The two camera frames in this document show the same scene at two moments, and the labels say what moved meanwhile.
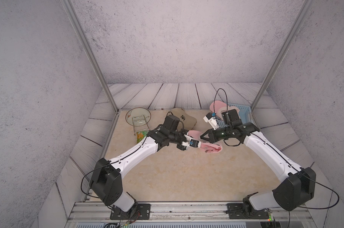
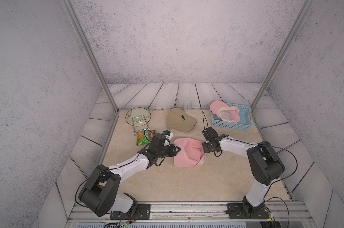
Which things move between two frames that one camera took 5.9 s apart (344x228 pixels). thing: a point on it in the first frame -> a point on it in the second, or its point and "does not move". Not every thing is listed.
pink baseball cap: x=207 y=147 -> x=191 y=154
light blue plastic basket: x=245 y=115 does not move
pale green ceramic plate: x=138 y=116 does not move
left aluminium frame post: x=72 y=14 does not move
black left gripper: x=184 y=132 -> x=172 y=152
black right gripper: x=212 y=138 -> x=205 y=148
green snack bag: x=140 y=135 does not move
